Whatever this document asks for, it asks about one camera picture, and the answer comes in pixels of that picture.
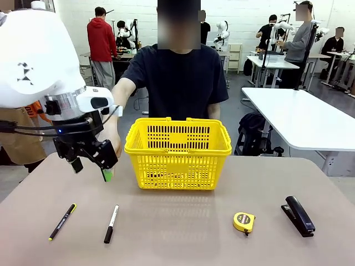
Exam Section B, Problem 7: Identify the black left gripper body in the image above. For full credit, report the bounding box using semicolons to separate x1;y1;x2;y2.
51;110;105;156

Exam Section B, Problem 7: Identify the white marker with black cap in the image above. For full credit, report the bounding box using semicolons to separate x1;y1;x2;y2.
103;204;120;244

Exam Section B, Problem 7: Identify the black stapler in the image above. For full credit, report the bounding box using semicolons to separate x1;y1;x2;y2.
280;196;316;238

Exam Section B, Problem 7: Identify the person's right forearm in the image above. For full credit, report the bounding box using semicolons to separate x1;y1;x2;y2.
103;77;138;139

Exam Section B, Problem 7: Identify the yellow plastic shopping basket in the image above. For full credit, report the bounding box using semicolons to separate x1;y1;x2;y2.
124;116;232;191

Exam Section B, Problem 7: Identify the person in red hoodie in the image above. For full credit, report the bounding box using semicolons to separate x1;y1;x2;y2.
87;7;119;90

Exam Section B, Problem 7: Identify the person in black t-shirt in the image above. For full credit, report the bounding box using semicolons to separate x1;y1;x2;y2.
120;0;230;120

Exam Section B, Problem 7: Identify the seated person with black hair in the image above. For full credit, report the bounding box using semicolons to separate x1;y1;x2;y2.
115;21;133;50

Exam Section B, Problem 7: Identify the distant person in black shirt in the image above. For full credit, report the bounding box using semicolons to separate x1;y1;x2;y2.
199;10;211;47

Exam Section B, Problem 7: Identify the standing person in black clothes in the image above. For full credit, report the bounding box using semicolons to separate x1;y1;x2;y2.
255;14;281;52

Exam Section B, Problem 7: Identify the person in grey sweater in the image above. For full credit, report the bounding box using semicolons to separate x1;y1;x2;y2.
278;1;313;89

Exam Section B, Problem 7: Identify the seated person in black jacket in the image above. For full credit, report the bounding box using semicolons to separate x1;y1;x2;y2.
321;27;347;58

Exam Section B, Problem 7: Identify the person's right hand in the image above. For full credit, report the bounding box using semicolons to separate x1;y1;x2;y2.
103;130;123;167

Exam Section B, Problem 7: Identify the mannequin in orange trousers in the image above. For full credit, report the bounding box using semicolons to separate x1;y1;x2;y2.
24;100;53;126

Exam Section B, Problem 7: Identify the black pen with yellow tip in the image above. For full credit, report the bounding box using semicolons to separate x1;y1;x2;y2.
48;203;78;241

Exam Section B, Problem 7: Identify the mannequin in brown apron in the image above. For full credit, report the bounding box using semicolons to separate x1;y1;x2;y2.
0;106;47;174

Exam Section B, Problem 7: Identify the grey background work table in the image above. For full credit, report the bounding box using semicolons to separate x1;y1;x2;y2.
80;51;136;84

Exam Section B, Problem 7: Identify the black backpack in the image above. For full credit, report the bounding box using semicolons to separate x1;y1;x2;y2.
238;110;274;156

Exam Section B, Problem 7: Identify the yellow tape measure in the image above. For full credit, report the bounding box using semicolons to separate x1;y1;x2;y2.
232;212;256;237

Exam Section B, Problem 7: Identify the white shelf cart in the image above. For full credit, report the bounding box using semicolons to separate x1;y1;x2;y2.
227;43;243;74

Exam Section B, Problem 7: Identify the white humanoid robot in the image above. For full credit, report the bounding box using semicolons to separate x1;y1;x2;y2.
213;21;230;51

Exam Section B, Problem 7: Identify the white background desk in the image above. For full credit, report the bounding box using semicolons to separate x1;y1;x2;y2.
246;54;301;88

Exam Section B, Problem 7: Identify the large white table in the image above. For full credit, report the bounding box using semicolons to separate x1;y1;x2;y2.
241;87;355;177

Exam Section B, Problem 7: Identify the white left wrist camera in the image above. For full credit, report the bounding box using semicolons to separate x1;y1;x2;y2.
76;87;124;117

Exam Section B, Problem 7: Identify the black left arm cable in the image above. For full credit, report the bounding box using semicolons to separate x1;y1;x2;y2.
0;118;94;137

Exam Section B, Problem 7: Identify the black camera pole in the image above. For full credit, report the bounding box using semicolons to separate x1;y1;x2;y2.
293;19;320;91

